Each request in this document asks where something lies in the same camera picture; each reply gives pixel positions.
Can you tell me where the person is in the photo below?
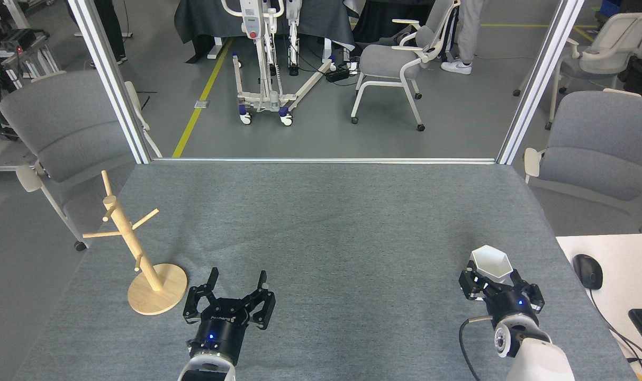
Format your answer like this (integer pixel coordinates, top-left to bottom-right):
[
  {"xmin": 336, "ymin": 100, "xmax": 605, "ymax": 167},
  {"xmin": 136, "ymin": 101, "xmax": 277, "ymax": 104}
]
[
  {"xmin": 440, "ymin": 0, "xmax": 484, "ymax": 75},
  {"xmin": 69, "ymin": 0, "xmax": 128, "ymax": 68}
]

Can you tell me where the white stand on wheels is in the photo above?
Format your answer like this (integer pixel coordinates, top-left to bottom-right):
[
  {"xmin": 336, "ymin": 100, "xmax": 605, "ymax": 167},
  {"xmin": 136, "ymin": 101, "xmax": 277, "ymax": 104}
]
[{"xmin": 221, "ymin": 0, "xmax": 338, "ymax": 126}]

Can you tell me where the grey chair with white frame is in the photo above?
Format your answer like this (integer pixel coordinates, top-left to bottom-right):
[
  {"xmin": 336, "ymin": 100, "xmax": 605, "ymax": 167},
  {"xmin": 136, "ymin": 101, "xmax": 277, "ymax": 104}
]
[
  {"xmin": 0, "ymin": 70, "xmax": 162, "ymax": 252},
  {"xmin": 523, "ymin": 89, "xmax": 642, "ymax": 234},
  {"xmin": 351, "ymin": 0, "xmax": 459, "ymax": 132},
  {"xmin": 513, "ymin": 12, "xmax": 642, "ymax": 130}
]

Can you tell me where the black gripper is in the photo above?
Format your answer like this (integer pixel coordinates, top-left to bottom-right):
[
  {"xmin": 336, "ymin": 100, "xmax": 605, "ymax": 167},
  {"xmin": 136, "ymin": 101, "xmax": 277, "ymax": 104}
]
[
  {"xmin": 183, "ymin": 267, "xmax": 276, "ymax": 366},
  {"xmin": 458, "ymin": 268, "xmax": 545, "ymax": 331}
]

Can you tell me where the silver post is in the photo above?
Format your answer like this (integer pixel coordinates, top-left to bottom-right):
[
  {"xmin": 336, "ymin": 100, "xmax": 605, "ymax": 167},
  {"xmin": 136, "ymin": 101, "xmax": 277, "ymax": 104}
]
[
  {"xmin": 496, "ymin": 0, "xmax": 585, "ymax": 166},
  {"xmin": 67, "ymin": 0, "xmax": 153, "ymax": 165}
]

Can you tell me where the black mouse cable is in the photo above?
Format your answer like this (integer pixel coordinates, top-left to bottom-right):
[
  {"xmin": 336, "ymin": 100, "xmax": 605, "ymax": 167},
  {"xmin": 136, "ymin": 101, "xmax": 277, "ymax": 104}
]
[{"xmin": 585, "ymin": 288, "xmax": 642, "ymax": 371}]

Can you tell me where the wooden cup rack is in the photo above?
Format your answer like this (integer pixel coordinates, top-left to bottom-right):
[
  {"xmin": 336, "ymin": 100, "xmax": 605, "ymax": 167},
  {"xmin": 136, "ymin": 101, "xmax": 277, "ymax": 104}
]
[{"xmin": 83, "ymin": 170, "xmax": 188, "ymax": 316}]

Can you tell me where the white desk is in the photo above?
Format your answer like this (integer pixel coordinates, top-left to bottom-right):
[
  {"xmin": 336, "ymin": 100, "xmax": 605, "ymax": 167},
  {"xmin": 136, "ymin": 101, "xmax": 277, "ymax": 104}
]
[{"xmin": 556, "ymin": 233, "xmax": 642, "ymax": 381}]

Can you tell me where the dark cloth covered table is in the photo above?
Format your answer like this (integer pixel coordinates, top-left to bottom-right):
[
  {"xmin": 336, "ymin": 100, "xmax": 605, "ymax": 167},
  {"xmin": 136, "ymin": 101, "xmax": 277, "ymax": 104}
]
[{"xmin": 174, "ymin": 0, "xmax": 356, "ymax": 64}]

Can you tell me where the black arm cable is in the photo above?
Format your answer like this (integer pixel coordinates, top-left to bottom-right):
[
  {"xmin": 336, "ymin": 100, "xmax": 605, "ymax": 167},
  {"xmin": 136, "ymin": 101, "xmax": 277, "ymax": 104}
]
[{"xmin": 459, "ymin": 316, "xmax": 494, "ymax": 381}]

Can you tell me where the silver table edge rail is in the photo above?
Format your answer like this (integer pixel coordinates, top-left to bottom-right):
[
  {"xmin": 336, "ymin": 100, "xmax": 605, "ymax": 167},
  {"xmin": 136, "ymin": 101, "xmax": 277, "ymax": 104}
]
[{"xmin": 151, "ymin": 157, "xmax": 499, "ymax": 165}]

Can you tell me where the black computer mouse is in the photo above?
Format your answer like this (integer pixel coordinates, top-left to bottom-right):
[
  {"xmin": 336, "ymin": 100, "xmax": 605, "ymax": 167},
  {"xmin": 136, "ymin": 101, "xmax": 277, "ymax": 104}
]
[{"xmin": 573, "ymin": 254, "xmax": 603, "ymax": 291}]

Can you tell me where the white hexagonal cup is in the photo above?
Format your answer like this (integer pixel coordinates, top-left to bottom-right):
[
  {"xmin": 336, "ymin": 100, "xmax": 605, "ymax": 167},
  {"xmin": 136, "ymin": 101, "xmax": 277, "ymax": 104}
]
[{"xmin": 469, "ymin": 245, "xmax": 513, "ymax": 284}]

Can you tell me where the metal equipment rack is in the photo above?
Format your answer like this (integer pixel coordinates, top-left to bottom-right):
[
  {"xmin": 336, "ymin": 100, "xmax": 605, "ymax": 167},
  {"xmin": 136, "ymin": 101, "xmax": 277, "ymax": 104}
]
[{"xmin": 0, "ymin": 26, "xmax": 62, "ymax": 92}]

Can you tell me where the black power strip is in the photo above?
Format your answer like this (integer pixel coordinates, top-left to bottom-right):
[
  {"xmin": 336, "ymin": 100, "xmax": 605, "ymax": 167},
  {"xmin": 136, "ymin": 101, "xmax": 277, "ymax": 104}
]
[{"xmin": 325, "ymin": 62, "xmax": 359, "ymax": 83}]

